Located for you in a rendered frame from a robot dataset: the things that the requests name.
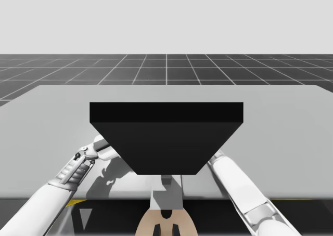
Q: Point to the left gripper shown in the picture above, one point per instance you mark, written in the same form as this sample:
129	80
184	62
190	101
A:
106	152

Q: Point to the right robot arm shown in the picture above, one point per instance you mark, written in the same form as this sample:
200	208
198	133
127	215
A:
242	184

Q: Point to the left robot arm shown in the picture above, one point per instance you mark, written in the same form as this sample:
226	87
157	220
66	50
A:
39	207

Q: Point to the black screen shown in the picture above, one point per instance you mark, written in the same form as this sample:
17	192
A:
166	139

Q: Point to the grey stand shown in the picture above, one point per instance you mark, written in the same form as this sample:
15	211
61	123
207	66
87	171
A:
166	194

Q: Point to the tan robot part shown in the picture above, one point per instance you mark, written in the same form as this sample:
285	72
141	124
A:
149	224

